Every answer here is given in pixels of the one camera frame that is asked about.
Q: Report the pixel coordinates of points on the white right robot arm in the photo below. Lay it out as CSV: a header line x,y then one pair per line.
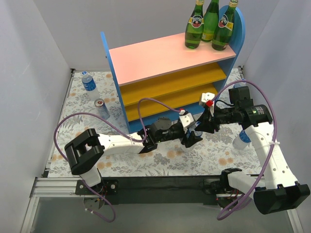
x,y
281,189

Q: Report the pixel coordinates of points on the aluminium frame rail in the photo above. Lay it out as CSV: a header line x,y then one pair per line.
x,y
46,188

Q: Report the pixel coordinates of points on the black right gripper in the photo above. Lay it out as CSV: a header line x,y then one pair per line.
x,y
211,120

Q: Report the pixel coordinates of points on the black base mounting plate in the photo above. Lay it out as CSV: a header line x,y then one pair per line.
x,y
164,189

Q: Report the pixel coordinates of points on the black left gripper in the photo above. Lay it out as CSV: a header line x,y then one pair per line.
x,y
185,133

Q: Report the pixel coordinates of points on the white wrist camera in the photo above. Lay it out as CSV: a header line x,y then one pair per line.
x,y
206,99
186,119

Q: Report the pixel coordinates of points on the blue wooden shelf unit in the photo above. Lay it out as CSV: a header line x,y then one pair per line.
x,y
156,78

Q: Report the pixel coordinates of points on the red bull can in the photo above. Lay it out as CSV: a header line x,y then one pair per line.
x,y
102,108

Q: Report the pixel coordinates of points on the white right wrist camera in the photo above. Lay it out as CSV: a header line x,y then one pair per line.
x,y
206,99

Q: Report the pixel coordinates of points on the water bottle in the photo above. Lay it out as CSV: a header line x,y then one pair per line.
x,y
241,141
90,86
242,83
193,135

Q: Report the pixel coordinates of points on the green Perrier bottle yellow label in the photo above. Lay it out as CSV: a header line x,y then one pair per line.
x,y
195,25

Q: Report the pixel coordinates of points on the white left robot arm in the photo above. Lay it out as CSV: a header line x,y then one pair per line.
x,y
84,151

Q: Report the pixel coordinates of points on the green Perrier bottle red label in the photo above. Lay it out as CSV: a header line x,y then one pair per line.
x,y
224,30

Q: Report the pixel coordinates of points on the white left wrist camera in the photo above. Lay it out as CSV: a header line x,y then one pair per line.
x,y
186,119

